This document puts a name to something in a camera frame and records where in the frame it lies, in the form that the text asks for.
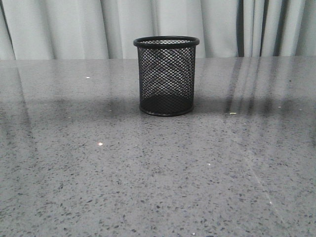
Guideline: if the black mesh wire bucket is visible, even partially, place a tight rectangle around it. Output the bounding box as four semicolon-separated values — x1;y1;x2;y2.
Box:
133;36;199;117

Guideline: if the grey white curtain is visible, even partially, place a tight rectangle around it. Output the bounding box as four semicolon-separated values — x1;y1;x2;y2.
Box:
0;0;316;60

